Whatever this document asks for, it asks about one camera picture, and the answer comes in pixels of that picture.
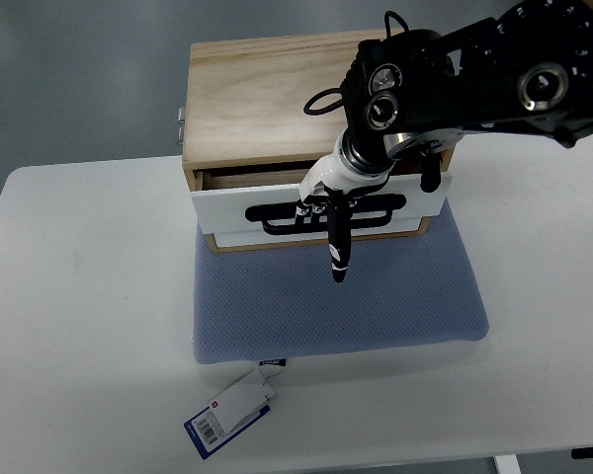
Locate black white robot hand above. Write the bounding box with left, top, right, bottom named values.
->
left=297, top=130, right=392, bottom=283

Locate white drawer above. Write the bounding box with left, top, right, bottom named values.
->
left=191, top=162, right=456, bottom=234

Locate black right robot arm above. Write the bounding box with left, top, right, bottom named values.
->
left=299, top=1, right=593, bottom=199

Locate wooden drawer cabinet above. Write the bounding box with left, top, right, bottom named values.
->
left=181, top=28, right=457, bottom=255

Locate blue mesh cushion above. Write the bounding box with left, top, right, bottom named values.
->
left=193, top=205, right=489, bottom=364

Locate white blue price tag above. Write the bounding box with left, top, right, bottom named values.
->
left=184, top=369, right=275, bottom=460

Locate white table leg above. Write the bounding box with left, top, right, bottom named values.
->
left=493, top=454, right=522, bottom=474

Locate black object under table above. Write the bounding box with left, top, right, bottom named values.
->
left=571, top=446, right=593, bottom=460

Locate grey metal bracket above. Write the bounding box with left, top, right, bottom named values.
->
left=177, top=107, right=186, bottom=145

